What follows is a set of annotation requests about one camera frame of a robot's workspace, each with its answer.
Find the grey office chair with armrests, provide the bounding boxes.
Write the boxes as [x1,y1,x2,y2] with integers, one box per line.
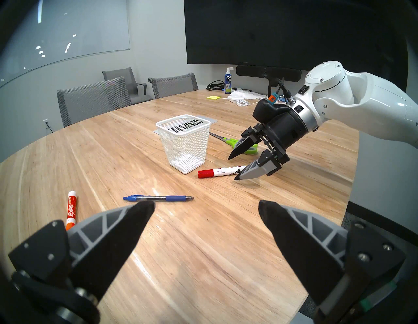
[102,67,153,105]

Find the large black wall screen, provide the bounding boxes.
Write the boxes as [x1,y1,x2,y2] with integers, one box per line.
[184,0,409,74]

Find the blue ballpoint pen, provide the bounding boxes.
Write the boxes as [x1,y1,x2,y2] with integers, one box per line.
[123,195,195,202]

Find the white mesh pen holder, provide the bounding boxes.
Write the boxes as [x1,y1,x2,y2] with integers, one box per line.
[155,114,211,174]

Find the glass wall whiteboard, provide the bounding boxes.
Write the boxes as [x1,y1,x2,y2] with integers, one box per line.
[0,0,131,89]

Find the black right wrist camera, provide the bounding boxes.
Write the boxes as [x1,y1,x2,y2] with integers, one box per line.
[253,99,289,124]

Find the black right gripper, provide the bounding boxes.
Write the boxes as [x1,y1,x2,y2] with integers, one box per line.
[228,107,310,181]

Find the black right camera cable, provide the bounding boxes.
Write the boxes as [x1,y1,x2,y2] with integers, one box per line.
[268,77,294,105]

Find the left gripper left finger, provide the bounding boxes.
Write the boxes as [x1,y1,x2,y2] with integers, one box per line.
[8,200,155,299]

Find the black video sound bar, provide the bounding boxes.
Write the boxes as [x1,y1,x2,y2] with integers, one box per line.
[236,65,302,82]

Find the white crumpled tissue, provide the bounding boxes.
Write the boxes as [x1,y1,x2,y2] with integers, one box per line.
[227,90,266,102]

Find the orange Expo marker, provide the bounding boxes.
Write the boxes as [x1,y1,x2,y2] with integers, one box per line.
[66,191,78,231]

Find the green handled scissors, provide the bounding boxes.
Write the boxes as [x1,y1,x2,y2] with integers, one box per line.
[209,132,258,155]

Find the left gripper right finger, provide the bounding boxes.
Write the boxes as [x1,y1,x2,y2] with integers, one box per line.
[258,200,406,324]

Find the red cap patterned marker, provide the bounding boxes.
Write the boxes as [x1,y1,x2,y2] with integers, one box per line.
[198,165,247,179]

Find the grey mesh table chair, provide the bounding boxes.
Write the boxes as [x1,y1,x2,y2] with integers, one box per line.
[56,76,132,128]
[148,73,199,99]

